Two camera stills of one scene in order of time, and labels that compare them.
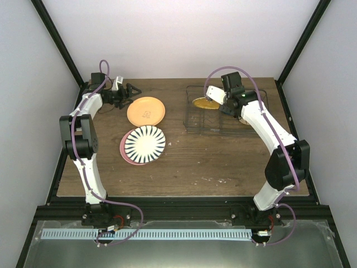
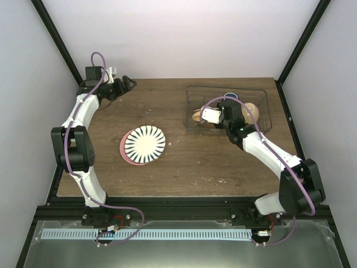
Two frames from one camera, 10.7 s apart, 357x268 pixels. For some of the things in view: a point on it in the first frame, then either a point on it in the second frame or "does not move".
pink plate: (122, 150) does not move
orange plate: (145, 110) -> (196, 116)
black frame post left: (54, 33) does not move
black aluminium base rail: (176, 208) does not move
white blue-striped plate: (145, 144) does not move
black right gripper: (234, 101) -> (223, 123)
